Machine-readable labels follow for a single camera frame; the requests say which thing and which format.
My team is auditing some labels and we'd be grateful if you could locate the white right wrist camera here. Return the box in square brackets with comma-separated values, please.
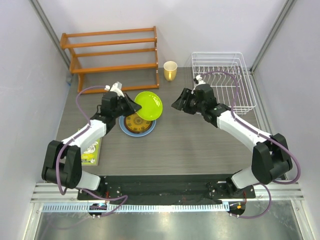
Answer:
[193, 74, 206, 90]

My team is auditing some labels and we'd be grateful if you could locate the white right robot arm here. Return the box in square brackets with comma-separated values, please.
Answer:
[171, 83, 293, 198]

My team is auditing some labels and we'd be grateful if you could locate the green illustrated booklet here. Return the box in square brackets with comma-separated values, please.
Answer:
[81, 138, 102, 166]

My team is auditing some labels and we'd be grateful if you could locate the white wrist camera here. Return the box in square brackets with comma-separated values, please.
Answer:
[193, 74, 206, 90]
[104, 81, 124, 97]

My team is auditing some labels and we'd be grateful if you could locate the lime green plate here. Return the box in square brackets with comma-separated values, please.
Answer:
[134, 91, 163, 121]

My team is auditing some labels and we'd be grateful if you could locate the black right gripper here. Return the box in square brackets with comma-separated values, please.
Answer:
[172, 88, 206, 115]

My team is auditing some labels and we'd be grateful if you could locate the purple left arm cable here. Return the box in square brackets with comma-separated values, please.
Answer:
[57, 85, 129, 218]

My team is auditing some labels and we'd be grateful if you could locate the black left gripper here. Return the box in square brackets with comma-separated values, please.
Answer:
[112, 93, 141, 118]

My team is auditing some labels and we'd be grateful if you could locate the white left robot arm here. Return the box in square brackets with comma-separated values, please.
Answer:
[41, 91, 142, 200]

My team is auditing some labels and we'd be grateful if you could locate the light blue plate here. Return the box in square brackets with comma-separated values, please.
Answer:
[119, 116, 157, 137]

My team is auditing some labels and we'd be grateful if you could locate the orange wooden shelf rack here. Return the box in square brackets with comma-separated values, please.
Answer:
[59, 26, 160, 93]

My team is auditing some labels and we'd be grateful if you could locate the aluminium frame rail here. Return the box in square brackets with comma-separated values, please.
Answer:
[31, 183, 304, 213]

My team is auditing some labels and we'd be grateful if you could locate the dark yellow patterned plate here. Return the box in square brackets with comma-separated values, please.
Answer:
[124, 113, 153, 134]

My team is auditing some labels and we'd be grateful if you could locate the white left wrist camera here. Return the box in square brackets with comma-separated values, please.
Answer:
[104, 81, 124, 97]

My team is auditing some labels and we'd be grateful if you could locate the yellow mug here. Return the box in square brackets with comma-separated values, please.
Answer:
[163, 61, 178, 82]

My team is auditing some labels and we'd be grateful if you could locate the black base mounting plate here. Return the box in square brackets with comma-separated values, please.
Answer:
[74, 173, 256, 206]

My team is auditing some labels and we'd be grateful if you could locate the white wire dish rack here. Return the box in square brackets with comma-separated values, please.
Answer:
[191, 52, 257, 116]

